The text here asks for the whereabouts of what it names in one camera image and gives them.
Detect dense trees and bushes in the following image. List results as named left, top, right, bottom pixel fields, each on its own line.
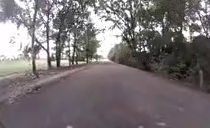
left=92, top=0, right=210, bottom=96

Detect pale short post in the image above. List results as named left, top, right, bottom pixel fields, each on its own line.
left=198, top=69, right=205, bottom=89

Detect grey asphalt road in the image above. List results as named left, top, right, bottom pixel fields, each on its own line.
left=0, top=61, right=210, bottom=128

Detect dirt verge strip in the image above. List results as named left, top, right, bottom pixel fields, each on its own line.
left=0, top=63, right=91, bottom=111

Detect row of roadside trees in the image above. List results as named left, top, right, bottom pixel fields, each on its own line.
left=0, top=0, right=104, bottom=76

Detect pale grass field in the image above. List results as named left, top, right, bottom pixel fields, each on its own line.
left=0, top=58, right=72, bottom=80

